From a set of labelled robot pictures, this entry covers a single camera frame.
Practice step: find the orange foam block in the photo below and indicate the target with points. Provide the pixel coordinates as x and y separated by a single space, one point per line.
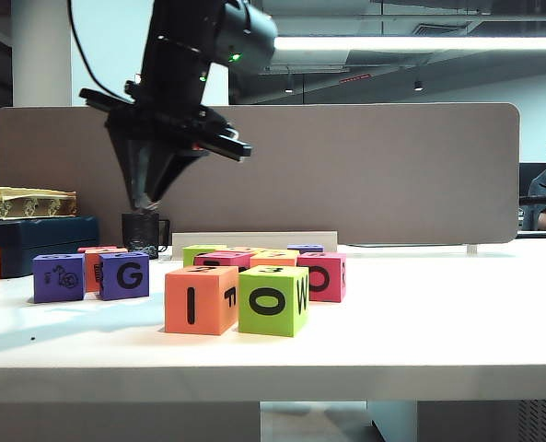
272 261

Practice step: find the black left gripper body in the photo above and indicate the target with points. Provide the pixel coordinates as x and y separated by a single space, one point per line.
171 122

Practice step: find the green block letters W O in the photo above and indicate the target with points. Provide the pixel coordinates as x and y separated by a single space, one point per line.
265 301

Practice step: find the green foam block plain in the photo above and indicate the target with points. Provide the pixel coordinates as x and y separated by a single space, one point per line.
189 255

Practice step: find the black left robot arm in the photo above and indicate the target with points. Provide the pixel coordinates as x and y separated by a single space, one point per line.
180 46

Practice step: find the orange block letter I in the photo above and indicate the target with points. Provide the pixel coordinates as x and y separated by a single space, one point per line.
194 299

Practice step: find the pink block letter O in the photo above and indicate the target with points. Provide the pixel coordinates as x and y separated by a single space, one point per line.
325 281

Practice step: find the dark background monitor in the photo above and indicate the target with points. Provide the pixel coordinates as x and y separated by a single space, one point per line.
532 179

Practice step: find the pink block letters Z P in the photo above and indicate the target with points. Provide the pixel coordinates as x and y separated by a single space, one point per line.
226 260

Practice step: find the dark blue case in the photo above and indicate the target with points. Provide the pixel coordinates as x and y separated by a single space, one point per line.
42 244

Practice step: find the red led ceiling sign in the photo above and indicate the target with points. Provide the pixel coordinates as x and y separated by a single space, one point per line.
355 78

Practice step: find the purple block digit 9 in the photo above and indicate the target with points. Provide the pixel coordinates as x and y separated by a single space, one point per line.
58 278

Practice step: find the brown desk partition panel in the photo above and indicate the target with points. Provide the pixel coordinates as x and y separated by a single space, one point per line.
346 175

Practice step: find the black patterned mug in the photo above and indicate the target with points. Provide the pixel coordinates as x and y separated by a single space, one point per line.
140 235

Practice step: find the long ceiling light strip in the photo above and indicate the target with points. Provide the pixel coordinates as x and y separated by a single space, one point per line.
415 43

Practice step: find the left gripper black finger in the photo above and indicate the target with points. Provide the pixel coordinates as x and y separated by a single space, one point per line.
134 170
166 172

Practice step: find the purple block letter G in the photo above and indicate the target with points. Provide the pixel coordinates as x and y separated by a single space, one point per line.
127 276

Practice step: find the grey under-desk panel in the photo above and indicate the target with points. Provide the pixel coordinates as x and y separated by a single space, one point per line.
493 421
116 422

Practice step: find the white partition foot bracket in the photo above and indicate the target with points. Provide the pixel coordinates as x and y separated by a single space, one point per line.
472 250

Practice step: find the small ceiling spot lamp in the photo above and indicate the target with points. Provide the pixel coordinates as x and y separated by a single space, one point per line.
418 86

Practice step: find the yellow patterned box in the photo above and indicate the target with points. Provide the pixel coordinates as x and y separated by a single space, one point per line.
35 205

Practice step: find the silver wall plate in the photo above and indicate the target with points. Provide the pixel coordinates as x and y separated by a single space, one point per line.
138 78

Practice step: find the small purple foam block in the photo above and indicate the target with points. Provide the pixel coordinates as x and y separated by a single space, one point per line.
305 249

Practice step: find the orange block digit 3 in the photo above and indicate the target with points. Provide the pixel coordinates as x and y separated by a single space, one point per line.
90 276

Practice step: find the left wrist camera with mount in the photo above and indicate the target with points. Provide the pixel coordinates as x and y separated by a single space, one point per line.
104 99

